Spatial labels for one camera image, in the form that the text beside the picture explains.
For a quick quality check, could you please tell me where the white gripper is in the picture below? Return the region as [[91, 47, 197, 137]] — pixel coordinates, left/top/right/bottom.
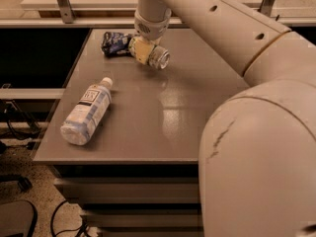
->
[[128, 10, 172, 64]]

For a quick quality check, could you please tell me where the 7up soda can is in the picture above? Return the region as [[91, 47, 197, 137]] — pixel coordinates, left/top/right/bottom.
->
[[148, 45, 170, 70]]

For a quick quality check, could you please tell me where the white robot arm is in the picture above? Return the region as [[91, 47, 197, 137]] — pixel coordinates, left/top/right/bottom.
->
[[135, 0, 316, 237]]

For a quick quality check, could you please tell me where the blue chip bag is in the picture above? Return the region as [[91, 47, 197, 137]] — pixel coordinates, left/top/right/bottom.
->
[[101, 32, 133, 57]]

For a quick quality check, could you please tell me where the clear plastic water bottle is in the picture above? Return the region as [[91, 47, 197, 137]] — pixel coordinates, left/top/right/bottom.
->
[[60, 77, 113, 145]]

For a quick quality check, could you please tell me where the grey drawer cabinet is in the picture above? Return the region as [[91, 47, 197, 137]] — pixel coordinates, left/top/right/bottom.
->
[[34, 29, 247, 237]]

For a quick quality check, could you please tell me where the black office chair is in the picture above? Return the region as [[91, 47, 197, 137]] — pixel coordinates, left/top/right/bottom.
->
[[0, 141, 39, 237]]

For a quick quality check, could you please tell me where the metal railing frame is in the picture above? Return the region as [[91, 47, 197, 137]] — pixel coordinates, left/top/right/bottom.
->
[[0, 0, 316, 28]]

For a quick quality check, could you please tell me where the black cable bundle left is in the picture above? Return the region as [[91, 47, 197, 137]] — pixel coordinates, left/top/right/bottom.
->
[[0, 99, 43, 150]]

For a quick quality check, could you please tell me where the black floor cable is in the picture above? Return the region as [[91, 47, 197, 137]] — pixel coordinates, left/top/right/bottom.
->
[[49, 199, 90, 237]]

